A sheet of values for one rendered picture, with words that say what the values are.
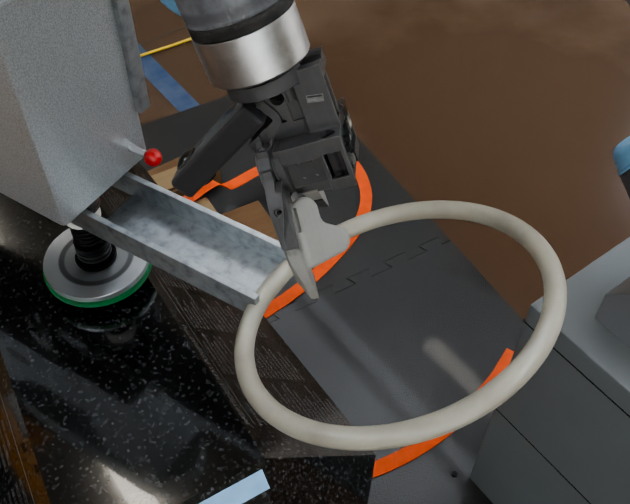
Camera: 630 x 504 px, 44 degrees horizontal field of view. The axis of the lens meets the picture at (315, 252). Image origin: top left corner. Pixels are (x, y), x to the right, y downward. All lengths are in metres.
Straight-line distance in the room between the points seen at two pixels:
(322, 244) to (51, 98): 0.65
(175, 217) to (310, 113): 0.77
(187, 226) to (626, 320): 0.86
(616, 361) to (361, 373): 1.06
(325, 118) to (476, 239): 2.26
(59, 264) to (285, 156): 1.03
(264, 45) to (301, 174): 0.13
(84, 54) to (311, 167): 0.64
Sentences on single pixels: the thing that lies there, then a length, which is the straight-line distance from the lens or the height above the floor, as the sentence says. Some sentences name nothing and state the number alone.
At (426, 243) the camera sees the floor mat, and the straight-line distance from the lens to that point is 2.85.
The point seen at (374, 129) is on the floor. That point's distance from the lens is 3.30.
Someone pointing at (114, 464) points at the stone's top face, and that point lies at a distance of 1.45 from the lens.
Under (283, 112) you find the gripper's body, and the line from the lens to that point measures 0.68.
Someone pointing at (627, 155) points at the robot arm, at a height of 1.21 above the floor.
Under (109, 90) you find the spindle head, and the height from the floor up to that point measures 1.35.
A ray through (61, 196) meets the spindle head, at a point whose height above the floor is 1.24.
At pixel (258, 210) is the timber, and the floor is 0.10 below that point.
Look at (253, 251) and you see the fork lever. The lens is 1.34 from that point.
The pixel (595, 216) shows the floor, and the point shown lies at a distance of 3.11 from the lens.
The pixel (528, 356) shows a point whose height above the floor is 1.33.
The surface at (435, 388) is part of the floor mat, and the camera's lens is 2.50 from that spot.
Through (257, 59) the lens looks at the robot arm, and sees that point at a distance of 0.63.
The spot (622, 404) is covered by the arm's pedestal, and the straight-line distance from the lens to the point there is 1.65.
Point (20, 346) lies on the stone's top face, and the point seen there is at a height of 0.87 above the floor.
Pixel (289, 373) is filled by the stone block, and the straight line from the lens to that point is 1.71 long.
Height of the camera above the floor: 2.15
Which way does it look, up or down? 50 degrees down
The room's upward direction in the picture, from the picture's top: straight up
